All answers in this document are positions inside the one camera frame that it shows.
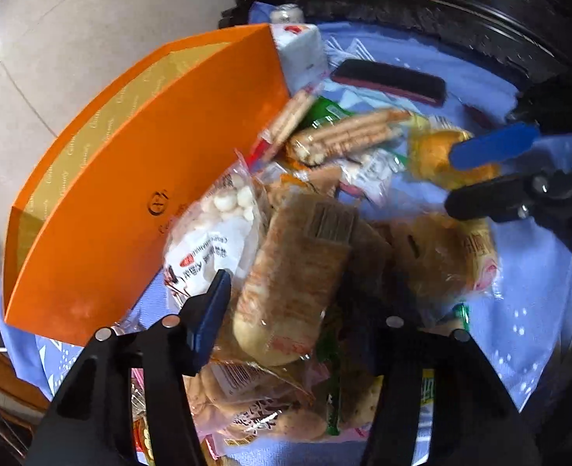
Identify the yellow bread packet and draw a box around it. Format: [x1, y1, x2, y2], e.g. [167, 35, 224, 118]
[407, 116, 500, 190]

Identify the pink biscuit bag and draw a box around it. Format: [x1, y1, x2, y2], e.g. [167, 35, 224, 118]
[183, 362, 367, 446]

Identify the white marshmallow snack bag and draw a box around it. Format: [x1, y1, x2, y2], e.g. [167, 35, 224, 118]
[163, 160, 266, 311]

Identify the barcode bread packet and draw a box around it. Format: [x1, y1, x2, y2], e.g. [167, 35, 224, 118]
[232, 193, 358, 367]

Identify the sandwich cracker packet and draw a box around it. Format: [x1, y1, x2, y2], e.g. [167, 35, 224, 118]
[286, 108, 418, 166]

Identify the green yellow cracker packet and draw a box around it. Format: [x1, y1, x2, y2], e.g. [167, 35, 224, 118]
[420, 368, 434, 417]

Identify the green snack packet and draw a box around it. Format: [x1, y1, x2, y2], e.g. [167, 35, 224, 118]
[298, 97, 352, 129]

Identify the blue patterned tablecloth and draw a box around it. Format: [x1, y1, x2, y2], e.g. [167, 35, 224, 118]
[0, 21, 572, 465]

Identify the red bun packet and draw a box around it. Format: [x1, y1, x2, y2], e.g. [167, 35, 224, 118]
[371, 212, 501, 328]

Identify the black smartphone red case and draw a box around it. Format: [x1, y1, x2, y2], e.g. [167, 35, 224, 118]
[330, 59, 447, 107]

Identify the orange cardboard box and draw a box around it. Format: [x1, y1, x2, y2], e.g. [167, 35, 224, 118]
[3, 24, 288, 345]

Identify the round cracker packet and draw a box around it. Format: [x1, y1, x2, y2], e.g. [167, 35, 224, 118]
[248, 89, 317, 164]

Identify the floral tissue pack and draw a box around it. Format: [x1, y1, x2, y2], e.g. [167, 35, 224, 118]
[270, 23, 329, 95]

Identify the white drink can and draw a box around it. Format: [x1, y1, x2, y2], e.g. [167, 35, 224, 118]
[269, 3, 305, 24]

